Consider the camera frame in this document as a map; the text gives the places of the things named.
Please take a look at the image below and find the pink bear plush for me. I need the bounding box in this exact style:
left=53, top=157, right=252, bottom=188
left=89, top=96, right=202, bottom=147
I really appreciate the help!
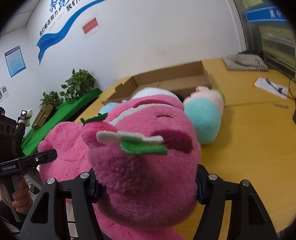
left=37, top=94, right=201, bottom=239

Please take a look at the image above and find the white panda plush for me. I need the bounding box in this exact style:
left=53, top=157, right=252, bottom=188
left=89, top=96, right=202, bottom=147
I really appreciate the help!
left=130, top=87, right=180, bottom=102

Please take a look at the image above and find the teal pink plush toy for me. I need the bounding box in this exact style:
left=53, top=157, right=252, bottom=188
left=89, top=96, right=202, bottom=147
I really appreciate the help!
left=183, top=86, right=225, bottom=145

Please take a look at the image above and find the light blue cat plush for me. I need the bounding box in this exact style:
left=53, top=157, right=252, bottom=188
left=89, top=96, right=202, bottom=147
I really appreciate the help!
left=98, top=102, right=120, bottom=114

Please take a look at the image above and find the person's left hand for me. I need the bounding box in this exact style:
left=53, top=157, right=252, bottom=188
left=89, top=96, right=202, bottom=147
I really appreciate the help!
left=0, top=177, right=33, bottom=214

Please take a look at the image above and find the brown box on bench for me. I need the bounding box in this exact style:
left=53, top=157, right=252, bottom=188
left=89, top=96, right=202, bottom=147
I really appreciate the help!
left=32, top=103, right=55, bottom=130

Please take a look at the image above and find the green cloth bench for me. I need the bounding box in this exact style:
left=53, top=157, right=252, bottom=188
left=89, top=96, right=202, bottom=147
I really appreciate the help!
left=21, top=88, right=102, bottom=155

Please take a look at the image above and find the potted green plant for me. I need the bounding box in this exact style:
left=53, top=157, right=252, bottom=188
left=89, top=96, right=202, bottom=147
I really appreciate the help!
left=60, top=69, right=96, bottom=103
left=40, top=91, right=64, bottom=108

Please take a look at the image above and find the white orange envelope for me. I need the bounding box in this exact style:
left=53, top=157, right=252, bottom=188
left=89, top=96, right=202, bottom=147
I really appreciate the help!
left=254, top=77, right=288, bottom=99

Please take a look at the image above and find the brown cardboard box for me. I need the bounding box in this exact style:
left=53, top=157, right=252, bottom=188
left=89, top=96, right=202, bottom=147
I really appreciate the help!
left=102, top=61, right=212, bottom=105

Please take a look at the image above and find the grey folded cloth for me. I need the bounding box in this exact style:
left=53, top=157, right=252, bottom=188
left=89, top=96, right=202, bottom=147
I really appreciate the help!
left=222, top=54, right=269, bottom=72

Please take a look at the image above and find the blue wall poster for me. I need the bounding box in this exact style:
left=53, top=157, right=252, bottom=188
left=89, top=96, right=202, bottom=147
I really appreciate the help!
left=4, top=46, right=26, bottom=77

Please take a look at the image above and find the black cable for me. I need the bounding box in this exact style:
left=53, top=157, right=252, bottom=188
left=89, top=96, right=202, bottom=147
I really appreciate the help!
left=265, top=73, right=296, bottom=111

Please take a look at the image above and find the red wall notice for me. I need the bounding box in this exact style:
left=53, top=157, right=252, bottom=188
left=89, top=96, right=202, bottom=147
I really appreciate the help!
left=82, top=17, right=100, bottom=35

